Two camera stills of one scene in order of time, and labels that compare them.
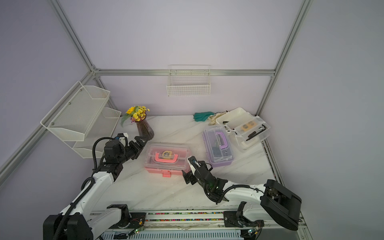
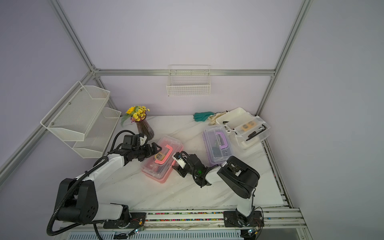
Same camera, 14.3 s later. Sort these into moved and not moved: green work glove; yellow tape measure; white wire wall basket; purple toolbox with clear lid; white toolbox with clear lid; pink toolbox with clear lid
Moved: pink toolbox with clear lid; yellow tape measure
Not moved: white toolbox with clear lid; purple toolbox with clear lid; white wire wall basket; green work glove
